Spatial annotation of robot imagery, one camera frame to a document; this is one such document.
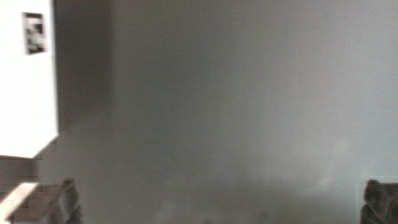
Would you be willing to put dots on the white cabinet top block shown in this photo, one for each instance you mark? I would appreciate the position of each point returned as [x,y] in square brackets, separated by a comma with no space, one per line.
[29,125]

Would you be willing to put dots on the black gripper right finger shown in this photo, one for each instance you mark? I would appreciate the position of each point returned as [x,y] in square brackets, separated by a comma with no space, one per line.
[379,211]

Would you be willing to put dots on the white U-shaped fence frame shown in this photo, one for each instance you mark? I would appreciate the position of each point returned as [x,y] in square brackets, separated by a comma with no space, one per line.
[15,198]

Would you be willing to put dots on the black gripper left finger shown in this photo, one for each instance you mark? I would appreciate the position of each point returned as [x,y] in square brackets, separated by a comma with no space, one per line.
[59,204]

